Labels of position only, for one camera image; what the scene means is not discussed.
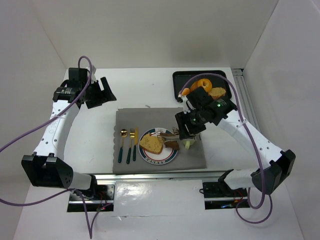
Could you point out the bread slice front right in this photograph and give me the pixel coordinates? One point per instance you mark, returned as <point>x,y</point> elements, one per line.
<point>217,92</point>

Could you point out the black baking tray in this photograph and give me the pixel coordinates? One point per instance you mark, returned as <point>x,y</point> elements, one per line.
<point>179,79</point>

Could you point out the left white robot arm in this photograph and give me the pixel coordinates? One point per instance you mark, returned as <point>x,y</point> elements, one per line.
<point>46,167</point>

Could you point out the gold fork green handle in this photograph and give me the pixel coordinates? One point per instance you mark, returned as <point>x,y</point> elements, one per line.
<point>131,137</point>

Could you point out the white plate green red rim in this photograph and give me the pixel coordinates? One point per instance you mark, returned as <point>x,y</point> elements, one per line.
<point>167,154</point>

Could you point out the metal tongs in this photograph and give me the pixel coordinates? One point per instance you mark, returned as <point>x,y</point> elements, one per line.
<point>176,132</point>

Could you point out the gold knife green handle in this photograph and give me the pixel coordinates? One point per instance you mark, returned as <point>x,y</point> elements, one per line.
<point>136,135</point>

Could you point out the small round bun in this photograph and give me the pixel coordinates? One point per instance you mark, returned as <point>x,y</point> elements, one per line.
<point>185,92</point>

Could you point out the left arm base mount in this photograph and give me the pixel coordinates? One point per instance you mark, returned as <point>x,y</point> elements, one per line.
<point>100,200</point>

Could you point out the grey cloth placemat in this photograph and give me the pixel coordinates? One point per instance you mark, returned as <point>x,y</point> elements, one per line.
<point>145,119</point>

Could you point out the light green mug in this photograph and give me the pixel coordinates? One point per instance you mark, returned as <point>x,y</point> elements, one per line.
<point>188,142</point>

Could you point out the orange glazed donut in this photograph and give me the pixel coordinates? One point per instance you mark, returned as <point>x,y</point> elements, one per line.
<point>205,83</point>

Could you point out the brown pastry under donut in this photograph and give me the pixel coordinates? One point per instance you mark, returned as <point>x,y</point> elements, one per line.
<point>194,86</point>

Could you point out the large bread slice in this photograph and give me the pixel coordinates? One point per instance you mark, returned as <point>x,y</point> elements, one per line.
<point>150,143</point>

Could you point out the aluminium front rail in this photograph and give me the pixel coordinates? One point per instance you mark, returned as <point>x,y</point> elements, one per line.
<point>161,176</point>

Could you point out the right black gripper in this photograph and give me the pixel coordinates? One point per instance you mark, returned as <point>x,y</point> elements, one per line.
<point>185,127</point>

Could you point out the dark brown bread piece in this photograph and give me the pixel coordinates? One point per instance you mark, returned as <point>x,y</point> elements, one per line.
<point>173,144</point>

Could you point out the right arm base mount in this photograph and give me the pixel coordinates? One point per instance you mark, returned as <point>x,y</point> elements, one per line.
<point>215,198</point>

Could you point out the gold spoon green handle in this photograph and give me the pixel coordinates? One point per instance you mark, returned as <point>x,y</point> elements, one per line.
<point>123,134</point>

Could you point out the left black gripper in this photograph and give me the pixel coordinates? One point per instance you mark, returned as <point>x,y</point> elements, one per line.
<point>96,92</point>

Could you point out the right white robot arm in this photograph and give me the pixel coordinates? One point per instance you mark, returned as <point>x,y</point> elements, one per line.
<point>274,164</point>

